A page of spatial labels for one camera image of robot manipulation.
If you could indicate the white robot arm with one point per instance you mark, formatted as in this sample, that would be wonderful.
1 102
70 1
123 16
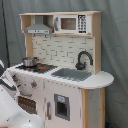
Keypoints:
11 114

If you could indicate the wooden toy kitchen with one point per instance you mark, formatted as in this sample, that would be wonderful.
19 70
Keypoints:
61 50

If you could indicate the black toy faucet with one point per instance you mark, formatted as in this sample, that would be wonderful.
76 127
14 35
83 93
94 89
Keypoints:
82 65

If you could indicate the grey toy sink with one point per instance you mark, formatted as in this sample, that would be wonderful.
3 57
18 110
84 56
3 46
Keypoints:
72 74

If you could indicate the black toy stovetop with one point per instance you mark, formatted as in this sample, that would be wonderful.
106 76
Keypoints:
39 68

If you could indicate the small metal pot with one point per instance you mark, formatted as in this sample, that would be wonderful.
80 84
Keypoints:
30 61

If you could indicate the white cupboard door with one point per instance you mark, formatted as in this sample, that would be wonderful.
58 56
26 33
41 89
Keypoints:
63 106

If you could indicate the white toy microwave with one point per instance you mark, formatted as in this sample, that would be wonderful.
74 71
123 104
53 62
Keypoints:
73 24

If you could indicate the grey range hood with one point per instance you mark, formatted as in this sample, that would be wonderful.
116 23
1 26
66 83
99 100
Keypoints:
39 27

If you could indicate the left red stove knob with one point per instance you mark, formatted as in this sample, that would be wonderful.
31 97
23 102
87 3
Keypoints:
14 78

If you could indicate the grey backdrop curtain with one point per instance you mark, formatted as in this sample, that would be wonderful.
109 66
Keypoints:
114 43

